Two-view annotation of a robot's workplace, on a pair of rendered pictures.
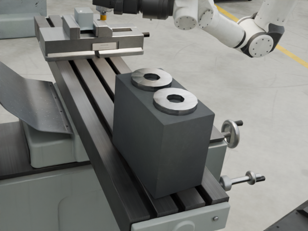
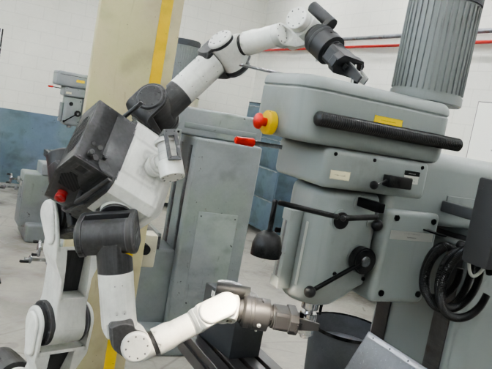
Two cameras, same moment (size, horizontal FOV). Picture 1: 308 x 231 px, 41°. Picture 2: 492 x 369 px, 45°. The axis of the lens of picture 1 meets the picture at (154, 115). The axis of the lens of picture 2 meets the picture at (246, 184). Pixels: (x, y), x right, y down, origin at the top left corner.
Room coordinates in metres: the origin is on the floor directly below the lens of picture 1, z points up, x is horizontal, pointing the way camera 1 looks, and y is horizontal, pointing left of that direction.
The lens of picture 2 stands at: (2.74, -0.11, 1.77)
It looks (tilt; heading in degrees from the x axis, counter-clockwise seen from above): 7 degrees down; 178
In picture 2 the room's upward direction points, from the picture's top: 10 degrees clockwise
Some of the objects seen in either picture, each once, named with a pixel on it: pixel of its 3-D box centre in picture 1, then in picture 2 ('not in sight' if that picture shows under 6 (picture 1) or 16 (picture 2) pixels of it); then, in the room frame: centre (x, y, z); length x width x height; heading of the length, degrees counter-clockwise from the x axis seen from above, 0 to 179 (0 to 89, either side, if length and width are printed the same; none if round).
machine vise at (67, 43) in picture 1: (92, 35); not in sight; (1.38, 0.25, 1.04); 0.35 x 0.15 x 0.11; 115
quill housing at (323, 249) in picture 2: not in sight; (324, 241); (1.16, 0.18, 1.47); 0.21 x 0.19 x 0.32; 26
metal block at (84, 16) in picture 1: (83, 18); not in sight; (1.37, 0.27, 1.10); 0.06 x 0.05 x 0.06; 25
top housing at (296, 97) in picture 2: not in sight; (351, 118); (1.15, 0.19, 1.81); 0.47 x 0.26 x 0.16; 116
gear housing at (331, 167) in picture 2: not in sight; (351, 167); (1.14, 0.21, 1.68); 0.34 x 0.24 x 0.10; 116
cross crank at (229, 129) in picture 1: (222, 135); not in sight; (1.37, -0.28, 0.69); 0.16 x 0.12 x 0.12; 116
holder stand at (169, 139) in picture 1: (158, 127); (231, 316); (0.77, -0.01, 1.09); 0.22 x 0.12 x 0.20; 32
